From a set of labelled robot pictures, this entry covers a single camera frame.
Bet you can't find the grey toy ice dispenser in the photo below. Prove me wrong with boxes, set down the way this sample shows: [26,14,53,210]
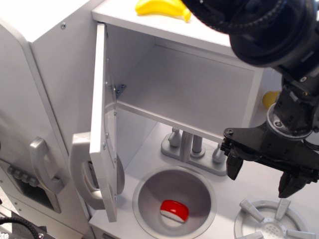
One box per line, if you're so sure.
[6,165,61,214]

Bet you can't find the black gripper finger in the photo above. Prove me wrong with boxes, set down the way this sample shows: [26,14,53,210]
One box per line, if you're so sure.
[278,172,309,198]
[226,149,243,180]

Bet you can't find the red white toy sushi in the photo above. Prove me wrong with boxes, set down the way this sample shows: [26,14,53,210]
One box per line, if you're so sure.
[159,200,189,223]

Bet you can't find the yellow toy banana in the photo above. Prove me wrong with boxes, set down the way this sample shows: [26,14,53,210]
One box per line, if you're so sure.
[135,0,191,22]

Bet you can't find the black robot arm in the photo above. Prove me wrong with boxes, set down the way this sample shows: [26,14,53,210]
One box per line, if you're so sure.
[185,0,319,198]

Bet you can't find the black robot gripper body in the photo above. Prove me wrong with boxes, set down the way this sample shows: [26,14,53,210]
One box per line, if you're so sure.
[222,84,319,184]

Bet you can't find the black braided cable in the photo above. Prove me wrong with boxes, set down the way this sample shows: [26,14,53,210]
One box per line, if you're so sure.
[0,216,40,239]

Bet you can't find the grey toy stove burner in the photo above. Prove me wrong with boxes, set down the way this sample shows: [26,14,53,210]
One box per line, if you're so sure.
[234,199,317,239]

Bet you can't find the white toy microwave door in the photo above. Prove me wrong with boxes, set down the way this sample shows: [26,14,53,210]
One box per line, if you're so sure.
[69,22,125,222]

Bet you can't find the white toy kitchen cabinet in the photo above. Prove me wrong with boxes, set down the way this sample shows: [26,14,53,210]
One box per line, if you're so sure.
[0,0,319,239]

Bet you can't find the grey toy fridge door handle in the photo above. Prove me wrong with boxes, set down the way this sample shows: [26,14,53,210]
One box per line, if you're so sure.
[29,137,64,194]

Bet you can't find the grey toy faucet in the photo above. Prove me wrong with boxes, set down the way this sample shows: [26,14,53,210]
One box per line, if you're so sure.
[161,127,227,176]

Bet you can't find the silver toy sink bowl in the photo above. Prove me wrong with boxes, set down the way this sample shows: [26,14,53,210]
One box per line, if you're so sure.
[132,166,217,239]

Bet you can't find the yellow toy lemon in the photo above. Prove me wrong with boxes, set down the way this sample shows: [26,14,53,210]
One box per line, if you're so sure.
[262,91,281,109]

